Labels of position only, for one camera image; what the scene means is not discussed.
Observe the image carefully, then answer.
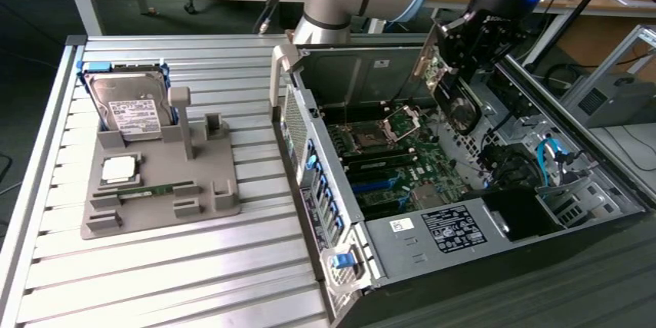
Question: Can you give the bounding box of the perforated metal drive cage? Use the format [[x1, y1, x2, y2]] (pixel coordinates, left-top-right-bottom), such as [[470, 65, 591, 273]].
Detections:
[[437, 62, 543, 148]]

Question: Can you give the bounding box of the green RAM stick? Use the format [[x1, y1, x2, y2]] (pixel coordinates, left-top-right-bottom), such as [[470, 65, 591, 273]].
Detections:
[[115, 185, 178, 198]]

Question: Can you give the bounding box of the grey power supply unit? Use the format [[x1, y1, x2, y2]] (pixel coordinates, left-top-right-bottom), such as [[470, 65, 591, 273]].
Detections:
[[361, 196, 507, 280]]

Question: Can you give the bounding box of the black graphics card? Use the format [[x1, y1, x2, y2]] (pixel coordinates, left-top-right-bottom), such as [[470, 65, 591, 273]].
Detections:
[[410, 20, 486, 137]]

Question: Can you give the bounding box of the metal socket cover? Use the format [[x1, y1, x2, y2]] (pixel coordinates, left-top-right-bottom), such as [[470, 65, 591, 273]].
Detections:
[[381, 104, 426, 143]]

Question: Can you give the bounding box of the aluminium profile frame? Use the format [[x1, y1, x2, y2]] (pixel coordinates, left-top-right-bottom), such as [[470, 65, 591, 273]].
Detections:
[[561, 23, 656, 114]]

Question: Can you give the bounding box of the open black PC case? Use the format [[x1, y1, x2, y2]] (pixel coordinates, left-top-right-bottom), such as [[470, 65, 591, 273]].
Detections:
[[267, 34, 647, 328]]

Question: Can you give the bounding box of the blue case latch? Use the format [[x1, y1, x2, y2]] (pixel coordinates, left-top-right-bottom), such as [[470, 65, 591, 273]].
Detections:
[[326, 253, 355, 270]]

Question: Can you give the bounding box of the black wire bundle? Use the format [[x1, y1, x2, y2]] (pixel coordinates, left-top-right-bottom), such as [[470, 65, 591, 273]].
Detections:
[[475, 139, 543, 193]]

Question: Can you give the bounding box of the metal disk bay bracket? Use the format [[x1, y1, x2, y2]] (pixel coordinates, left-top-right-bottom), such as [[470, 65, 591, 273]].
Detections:
[[534, 174, 623, 228]]

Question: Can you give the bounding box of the blue wire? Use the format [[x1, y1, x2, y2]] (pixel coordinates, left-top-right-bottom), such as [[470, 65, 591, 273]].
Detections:
[[534, 134, 565, 191]]

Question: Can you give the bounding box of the grey box appliance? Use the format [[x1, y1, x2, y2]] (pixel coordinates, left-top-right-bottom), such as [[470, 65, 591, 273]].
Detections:
[[561, 72, 656, 129]]

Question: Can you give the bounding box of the grey parts rack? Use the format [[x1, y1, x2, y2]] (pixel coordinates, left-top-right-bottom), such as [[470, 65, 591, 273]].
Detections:
[[79, 87, 241, 240]]

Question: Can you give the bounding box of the hard disk in blue carrier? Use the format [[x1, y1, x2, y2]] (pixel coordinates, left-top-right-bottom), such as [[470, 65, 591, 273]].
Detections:
[[74, 59, 178, 143]]

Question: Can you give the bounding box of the silver CPU chip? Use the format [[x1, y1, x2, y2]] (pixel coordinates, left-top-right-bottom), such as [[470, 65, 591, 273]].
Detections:
[[99, 157, 139, 185]]

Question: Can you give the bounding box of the black installed RAM module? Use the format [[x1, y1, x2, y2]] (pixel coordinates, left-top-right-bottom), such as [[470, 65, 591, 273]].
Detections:
[[339, 152, 417, 174]]

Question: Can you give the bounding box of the grey chipset heat sink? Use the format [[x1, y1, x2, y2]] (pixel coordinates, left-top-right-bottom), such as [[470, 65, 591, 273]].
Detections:
[[411, 184, 445, 209]]

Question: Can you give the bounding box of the CPU socket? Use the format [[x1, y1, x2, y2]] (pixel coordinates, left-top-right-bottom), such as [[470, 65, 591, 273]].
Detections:
[[347, 122, 398, 152]]

